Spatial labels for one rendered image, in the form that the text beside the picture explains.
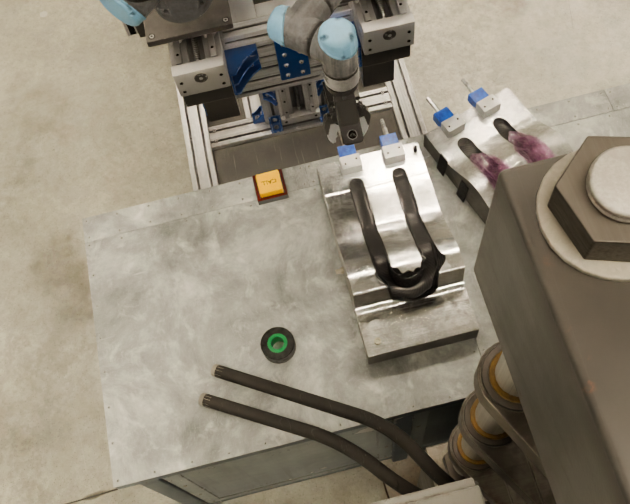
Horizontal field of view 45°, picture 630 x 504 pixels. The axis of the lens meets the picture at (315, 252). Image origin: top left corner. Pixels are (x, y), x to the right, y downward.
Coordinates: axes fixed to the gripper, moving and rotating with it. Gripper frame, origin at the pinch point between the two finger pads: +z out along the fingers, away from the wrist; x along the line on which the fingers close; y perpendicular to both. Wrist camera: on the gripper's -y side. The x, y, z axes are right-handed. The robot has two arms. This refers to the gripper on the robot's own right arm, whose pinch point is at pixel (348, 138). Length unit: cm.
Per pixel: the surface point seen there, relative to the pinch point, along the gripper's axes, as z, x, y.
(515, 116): 15.4, -44.4, 4.1
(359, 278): 7.4, 5.9, -31.9
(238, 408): 16, 39, -52
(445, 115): 14.0, -27.1, 8.6
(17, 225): 101, 120, 62
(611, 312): -100, -3, -82
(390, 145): 9.2, -10.5, 1.0
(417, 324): 14.9, -4.5, -43.3
